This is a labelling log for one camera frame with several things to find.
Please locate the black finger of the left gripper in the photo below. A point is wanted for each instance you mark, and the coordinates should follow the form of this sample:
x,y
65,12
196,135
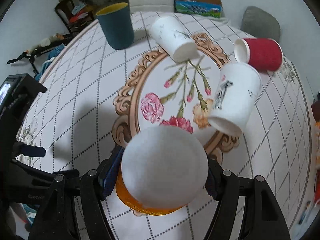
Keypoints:
x,y
28,150

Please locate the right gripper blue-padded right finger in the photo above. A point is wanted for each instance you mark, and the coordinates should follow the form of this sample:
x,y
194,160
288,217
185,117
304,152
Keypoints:
x,y
221,184

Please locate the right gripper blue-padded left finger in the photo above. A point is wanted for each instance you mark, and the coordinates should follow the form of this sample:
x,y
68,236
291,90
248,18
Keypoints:
x,y
109,171

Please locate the orange and white paper cup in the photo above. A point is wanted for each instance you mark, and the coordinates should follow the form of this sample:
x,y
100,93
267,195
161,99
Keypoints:
x,y
163,169

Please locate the small white printed paper cup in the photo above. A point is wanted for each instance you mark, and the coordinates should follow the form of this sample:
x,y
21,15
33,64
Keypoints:
x,y
237,90

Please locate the red ribbed paper cup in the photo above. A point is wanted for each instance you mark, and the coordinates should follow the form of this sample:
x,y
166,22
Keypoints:
x,y
263,54

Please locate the tall white paper cup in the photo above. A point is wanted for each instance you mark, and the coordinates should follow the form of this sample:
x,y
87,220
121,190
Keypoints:
x,y
172,36

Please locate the teal cup yellow inside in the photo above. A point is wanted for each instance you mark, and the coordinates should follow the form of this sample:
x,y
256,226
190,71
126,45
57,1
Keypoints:
x,y
115,21

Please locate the white patterned tablecloth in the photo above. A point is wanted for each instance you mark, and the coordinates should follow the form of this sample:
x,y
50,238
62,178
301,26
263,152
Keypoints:
x,y
98,97

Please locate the black chair with clutter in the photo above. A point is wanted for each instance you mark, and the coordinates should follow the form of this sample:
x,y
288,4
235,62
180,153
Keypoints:
x,y
76,17

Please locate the grey cushioned chair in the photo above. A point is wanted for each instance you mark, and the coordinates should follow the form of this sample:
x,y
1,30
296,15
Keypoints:
x,y
260,24

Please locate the cardboard box blue green print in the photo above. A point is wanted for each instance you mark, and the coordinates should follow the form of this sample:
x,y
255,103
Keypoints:
x,y
212,8

